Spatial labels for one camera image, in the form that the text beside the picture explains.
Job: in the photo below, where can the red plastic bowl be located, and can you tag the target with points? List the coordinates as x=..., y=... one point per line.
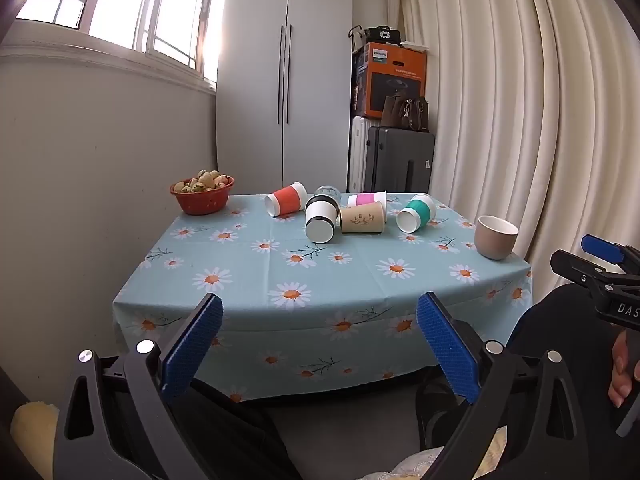
x=202, y=202

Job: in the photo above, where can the beige ceramic cup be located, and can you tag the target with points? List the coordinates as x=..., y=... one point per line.
x=494, y=242

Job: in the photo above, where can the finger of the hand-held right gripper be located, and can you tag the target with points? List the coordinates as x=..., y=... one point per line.
x=600, y=246
x=572, y=264

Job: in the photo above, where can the white cup with black sleeve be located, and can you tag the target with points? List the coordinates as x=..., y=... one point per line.
x=321, y=212

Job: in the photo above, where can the cream curtain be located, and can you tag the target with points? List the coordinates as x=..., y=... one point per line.
x=525, y=110

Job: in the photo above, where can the pale yellow fuzzy cloth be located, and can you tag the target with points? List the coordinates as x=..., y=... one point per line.
x=415, y=465
x=32, y=427

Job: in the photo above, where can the brown paper cup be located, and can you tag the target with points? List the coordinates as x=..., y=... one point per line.
x=362, y=219

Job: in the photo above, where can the pile of yellow-green fruits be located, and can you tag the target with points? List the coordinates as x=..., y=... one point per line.
x=205, y=181

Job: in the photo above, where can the white cup with orange sleeve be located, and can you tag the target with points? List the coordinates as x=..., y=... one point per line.
x=287, y=199

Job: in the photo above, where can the white ribbed suitcase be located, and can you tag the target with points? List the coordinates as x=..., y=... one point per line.
x=357, y=155

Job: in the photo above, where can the clear glass cup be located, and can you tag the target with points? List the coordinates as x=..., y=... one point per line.
x=327, y=190

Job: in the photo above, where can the black bag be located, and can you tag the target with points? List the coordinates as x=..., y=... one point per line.
x=384, y=35

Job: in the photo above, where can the person's right leg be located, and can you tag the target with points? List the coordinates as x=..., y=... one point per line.
x=550, y=320

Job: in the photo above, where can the orange cardboard box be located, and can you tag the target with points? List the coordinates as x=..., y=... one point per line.
x=395, y=75

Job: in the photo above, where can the person's left leg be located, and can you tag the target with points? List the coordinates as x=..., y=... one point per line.
x=240, y=435

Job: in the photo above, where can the brown leather handbag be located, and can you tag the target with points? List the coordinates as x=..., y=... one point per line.
x=405, y=112

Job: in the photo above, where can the white wardrobe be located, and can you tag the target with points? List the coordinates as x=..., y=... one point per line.
x=250, y=85

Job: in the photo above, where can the white flat box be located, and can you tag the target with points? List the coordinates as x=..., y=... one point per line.
x=415, y=46

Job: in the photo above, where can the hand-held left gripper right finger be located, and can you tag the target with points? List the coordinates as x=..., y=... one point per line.
x=447, y=345

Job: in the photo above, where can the grey hard suitcase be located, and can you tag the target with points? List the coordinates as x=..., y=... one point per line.
x=397, y=160

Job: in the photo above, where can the blue daisy print tablecloth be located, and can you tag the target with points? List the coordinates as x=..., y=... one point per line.
x=300, y=280

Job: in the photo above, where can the white cup with pink sleeve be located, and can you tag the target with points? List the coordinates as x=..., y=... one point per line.
x=367, y=198

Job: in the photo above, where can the person's leg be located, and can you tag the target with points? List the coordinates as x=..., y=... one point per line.
x=550, y=320
x=240, y=435

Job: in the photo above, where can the white cup with teal sleeve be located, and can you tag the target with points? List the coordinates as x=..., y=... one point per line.
x=419, y=210

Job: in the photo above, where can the person's right hand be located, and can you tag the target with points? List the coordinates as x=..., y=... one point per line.
x=625, y=365

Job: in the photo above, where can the white framed window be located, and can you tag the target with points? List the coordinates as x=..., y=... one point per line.
x=125, y=5

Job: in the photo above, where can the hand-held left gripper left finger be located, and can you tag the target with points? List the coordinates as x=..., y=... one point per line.
x=192, y=345

